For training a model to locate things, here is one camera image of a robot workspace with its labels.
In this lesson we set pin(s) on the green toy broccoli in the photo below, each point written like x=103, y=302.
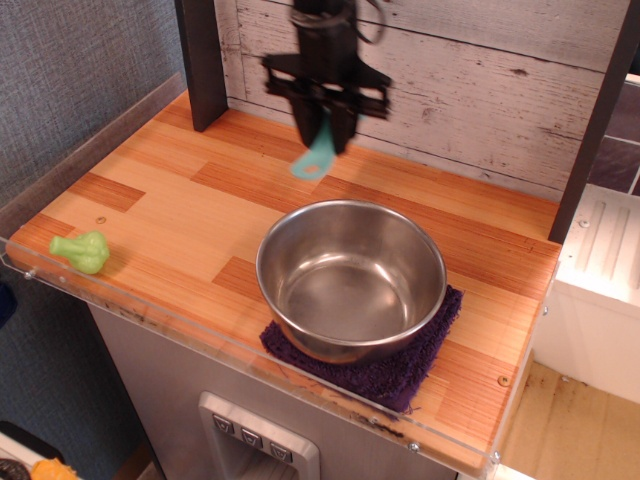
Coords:
x=86, y=253

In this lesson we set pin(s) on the grey toy kitchen cabinet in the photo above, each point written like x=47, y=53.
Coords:
x=164, y=379

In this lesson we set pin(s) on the stainless steel pot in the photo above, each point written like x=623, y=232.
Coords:
x=350, y=281

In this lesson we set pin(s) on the silver button panel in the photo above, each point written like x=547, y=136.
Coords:
x=245, y=445

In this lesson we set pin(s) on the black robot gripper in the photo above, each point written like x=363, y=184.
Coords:
x=327, y=76

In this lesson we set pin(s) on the white ridged appliance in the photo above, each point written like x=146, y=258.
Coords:
x=589, y=326

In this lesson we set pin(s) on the dark left shelf post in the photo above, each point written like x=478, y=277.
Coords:
x=202, y=58

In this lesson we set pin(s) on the dark right shelf post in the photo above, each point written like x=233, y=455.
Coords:
x=621, y=60

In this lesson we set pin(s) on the dark shelf post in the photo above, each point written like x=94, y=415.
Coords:
x=202, y=58
x=621, y=60

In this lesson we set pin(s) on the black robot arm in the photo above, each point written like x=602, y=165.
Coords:
x=325, y=10

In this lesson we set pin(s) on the purple cloth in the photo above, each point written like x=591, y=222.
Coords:
x=391, y=382

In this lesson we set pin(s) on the teal dish brush white bristles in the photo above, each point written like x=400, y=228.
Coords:
x=319, y=158

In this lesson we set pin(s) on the orange object bottom left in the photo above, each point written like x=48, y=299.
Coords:
x=52, y=469

